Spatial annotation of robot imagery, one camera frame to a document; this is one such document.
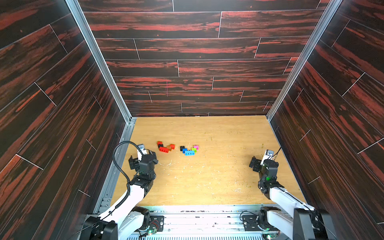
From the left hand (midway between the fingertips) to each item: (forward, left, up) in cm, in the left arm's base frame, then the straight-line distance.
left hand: (143, 153), depth 84 cm
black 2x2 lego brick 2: (+12, -21, -11) cm, 26 cm away
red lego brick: (+17, -4, -13) cm, 22 cm away
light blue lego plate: (+9, -27, -13) cm, 31 cm away
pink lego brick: (+15, -31, -14) cm, 37 cm away
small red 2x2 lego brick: (+14, -14, -13) cm, 24 cm away
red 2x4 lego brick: (+11, -8, -13) cm, 19 cm away
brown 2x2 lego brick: (+13, -12, -13) cm, 22 cm away
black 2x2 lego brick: (+14, -6, -12) cm, 19 cm away
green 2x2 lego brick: (+11, -30, -11) cm, 33 cm away
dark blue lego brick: (+10, -22, -12) cm, 27 cm away
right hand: (+1, -72, -6) cm, 73 cm away
